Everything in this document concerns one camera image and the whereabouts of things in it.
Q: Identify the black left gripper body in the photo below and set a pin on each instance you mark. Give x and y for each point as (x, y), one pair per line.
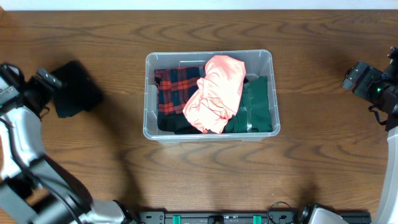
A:
(43, 83)

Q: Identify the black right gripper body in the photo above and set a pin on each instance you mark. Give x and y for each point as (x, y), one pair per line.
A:
(373, 87)

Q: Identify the black cloth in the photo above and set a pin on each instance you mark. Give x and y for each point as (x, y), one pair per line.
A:
(176, 123)
(78, 93)

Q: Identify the dark green cloth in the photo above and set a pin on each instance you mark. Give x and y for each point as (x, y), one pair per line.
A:
(253, 114)

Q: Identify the red plaid shirt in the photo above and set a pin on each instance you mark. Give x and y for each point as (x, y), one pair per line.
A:
(175, 87)

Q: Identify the pink cloth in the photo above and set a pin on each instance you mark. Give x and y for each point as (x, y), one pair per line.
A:
(218, 96)

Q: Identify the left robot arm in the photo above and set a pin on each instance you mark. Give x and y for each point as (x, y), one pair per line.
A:
(34, 188)

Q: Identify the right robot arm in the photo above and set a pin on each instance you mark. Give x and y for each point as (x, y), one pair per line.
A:
(380, 89)

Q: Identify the clear plastic storage bin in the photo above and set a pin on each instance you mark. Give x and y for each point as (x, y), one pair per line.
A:
(258, 63)

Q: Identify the black mounting rail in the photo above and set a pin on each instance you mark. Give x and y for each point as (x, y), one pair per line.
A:
(278, 213)

